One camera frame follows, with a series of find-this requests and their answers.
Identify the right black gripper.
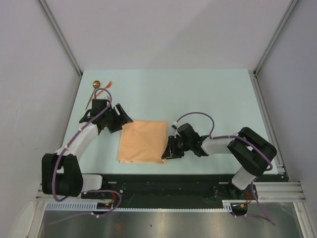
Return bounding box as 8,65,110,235
161,135,192,159

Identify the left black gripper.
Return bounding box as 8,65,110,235
102,104,132,133

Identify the orange cloth napkin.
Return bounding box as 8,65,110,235
118,121,168,164

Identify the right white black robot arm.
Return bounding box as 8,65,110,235
161,123,277,199

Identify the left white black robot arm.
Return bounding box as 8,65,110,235
42,99,133,198

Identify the orange plastic fork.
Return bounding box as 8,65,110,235
91,81,112,101

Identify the copper spoon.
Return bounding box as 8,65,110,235
85,80,101,109

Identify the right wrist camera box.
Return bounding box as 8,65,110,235
171,121,179,138

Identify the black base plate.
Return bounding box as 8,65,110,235
81,174,254,209

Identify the slotted cable duct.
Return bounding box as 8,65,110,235
45,201,247,212

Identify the left aluminium frame post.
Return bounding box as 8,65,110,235
36,0,83,79

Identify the aluminium frame post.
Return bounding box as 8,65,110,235
253,0,301,76
36,0,83,79

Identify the right aluminium frame post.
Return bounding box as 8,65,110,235
253,0,301,76

